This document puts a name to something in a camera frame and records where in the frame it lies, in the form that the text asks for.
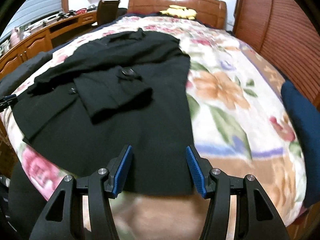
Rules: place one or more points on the grey window blind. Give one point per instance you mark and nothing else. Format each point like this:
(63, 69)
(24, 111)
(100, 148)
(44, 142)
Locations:
(37, 5)

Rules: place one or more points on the wooden bed headboard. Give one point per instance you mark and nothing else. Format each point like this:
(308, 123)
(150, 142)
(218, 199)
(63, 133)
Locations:
(155, 2)

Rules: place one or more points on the wooden louvred wardrobe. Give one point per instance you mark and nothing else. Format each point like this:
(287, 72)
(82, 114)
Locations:
(287, 30)

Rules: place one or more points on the black gripper tools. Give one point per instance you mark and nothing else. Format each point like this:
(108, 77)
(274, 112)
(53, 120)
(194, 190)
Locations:
(67, 13)

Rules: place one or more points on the navy folded cloth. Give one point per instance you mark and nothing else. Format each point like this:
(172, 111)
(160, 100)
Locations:
(302, 130)

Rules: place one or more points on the black buttoned coat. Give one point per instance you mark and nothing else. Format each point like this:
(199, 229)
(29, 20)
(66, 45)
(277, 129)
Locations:
(137, 130)

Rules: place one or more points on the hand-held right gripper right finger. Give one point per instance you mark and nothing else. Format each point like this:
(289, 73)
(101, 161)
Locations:
(196, 172)

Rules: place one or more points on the yellow plush toy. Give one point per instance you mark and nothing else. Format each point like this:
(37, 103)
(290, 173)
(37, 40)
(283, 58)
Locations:
(178, 11)

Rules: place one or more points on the wooden desk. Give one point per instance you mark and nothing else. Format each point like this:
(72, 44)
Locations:
(32, 42)

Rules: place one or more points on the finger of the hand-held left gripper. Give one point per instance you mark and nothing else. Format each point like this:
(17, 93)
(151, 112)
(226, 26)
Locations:
(8, 100)

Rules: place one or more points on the dark brown chair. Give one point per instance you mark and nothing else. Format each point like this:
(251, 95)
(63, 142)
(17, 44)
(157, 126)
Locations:
(107, 11)

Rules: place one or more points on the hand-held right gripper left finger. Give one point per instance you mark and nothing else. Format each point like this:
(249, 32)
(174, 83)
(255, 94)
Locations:
(122, 171)

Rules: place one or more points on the red basket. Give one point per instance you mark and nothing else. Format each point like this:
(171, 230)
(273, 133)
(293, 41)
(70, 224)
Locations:
(81, 11)

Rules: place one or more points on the floral blanket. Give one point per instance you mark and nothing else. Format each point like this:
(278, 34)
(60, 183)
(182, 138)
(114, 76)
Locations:
(225, 92)

